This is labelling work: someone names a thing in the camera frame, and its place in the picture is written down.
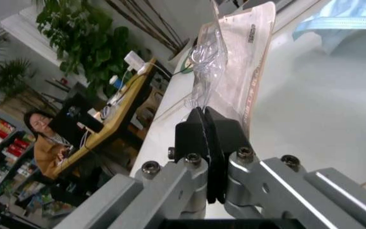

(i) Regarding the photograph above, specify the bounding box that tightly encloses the light blue face mask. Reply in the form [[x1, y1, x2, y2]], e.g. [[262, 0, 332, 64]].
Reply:
[[292, 0, 366, 54]]

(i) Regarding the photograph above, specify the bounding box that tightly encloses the person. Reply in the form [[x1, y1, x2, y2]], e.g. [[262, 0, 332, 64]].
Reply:
[[23, 109, 76, 177]]

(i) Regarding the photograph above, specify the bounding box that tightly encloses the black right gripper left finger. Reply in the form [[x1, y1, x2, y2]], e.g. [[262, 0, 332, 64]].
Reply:
[[52, 107, 210, 229]]

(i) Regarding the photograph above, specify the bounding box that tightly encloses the beige paper mailing envelope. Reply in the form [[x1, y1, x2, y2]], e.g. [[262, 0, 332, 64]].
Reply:
[[198, 1, 278, 141]]

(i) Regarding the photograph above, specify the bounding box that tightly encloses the yellow wooden desk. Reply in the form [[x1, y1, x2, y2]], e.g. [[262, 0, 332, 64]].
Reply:
[[54, 57, 158, 175]]

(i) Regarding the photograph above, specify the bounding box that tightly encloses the black computer monitor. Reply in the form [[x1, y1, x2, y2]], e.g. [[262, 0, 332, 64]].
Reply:
[[49, 92, 104, 133]]

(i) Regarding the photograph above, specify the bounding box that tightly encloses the white bottle with blue label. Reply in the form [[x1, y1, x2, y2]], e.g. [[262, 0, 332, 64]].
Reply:
[[111, 75, 123, 90]]

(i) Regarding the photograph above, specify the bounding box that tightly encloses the white power adapter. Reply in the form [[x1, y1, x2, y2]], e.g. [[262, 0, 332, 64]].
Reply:
[[123, 50, 149, 73]]

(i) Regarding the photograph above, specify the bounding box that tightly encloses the green palm plant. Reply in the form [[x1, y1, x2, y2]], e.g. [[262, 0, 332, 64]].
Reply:
[[0, 35, 38, 101]]

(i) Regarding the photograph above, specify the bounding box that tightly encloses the dark bamboo sticks bundle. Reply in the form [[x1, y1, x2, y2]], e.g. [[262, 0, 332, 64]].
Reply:
[[106, 0, 190, 52]]

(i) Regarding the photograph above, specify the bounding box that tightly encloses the shelf with colourful goods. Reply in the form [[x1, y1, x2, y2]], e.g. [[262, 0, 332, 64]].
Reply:
[[0, 116, 53, 215]]

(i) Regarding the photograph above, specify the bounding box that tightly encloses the large leafy green plant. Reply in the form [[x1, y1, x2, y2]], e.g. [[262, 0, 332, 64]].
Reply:
[[36, 0, 130, 96]]

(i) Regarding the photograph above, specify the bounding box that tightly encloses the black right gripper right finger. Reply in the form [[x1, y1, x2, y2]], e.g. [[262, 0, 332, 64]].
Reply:
[[206, 108, 366, 229]]

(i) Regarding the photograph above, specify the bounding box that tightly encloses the clear plastic wrapper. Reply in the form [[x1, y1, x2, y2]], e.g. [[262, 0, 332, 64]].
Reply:
[[184, 0, 232, 113]]

